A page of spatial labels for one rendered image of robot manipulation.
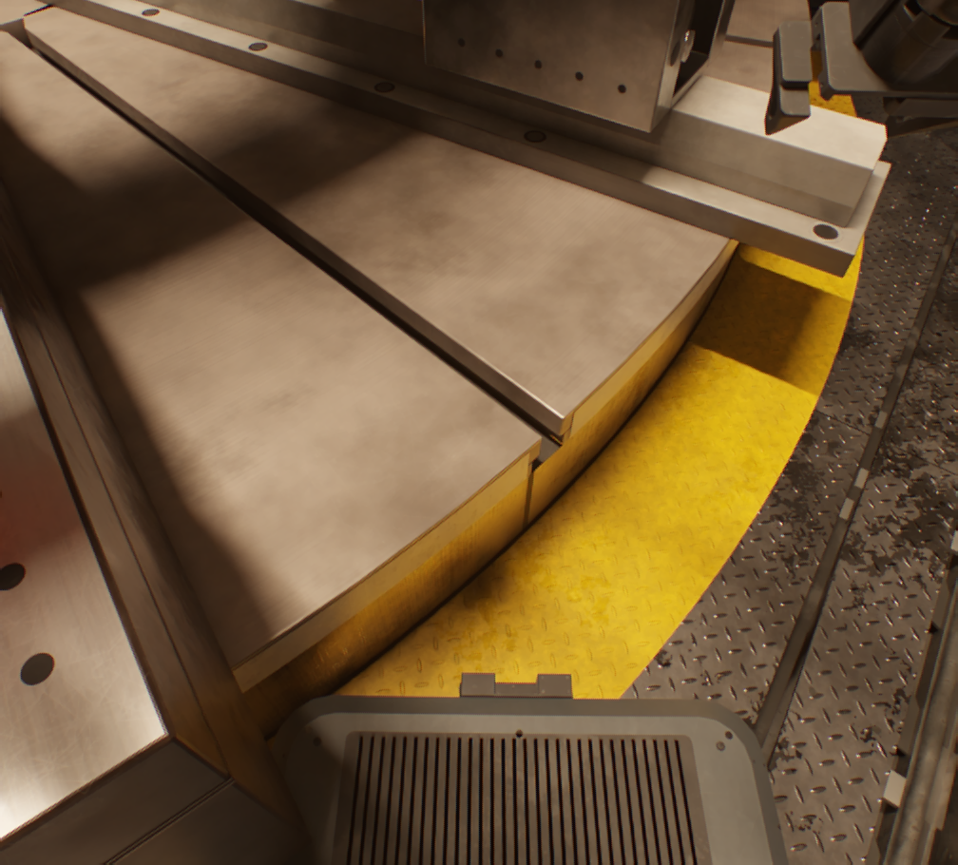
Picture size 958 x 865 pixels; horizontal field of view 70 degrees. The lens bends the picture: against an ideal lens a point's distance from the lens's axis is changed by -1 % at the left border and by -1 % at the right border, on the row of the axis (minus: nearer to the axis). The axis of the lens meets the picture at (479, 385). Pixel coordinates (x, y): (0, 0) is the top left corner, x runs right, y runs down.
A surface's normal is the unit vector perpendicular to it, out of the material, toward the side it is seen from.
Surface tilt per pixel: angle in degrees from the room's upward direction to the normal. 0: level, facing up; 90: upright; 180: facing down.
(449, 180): 0
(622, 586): 0
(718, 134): 72
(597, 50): 90
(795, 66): 30
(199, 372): 0
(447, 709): 45
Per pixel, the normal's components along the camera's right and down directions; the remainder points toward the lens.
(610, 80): -0.53, 0.65
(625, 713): 0.01, -1.00
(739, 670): 0.01, -0.65
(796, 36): 0.00, -0.18
